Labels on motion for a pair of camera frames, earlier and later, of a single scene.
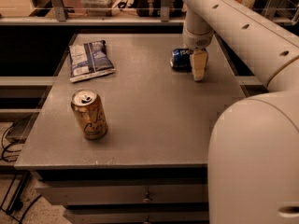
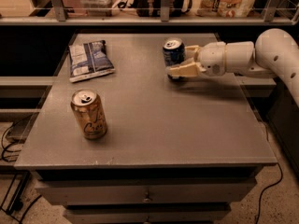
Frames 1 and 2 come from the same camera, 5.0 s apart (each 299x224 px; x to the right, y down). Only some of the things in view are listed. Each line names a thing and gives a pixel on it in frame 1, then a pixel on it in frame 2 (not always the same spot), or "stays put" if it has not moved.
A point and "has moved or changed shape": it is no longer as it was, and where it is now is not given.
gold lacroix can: (90, 114) stays put
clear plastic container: (96, 1) stays put
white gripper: (196, 41) → (212, 59)
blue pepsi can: (181, 60) has moved or changed shape
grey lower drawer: (137, 214) stays put
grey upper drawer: (124, 192) stays put
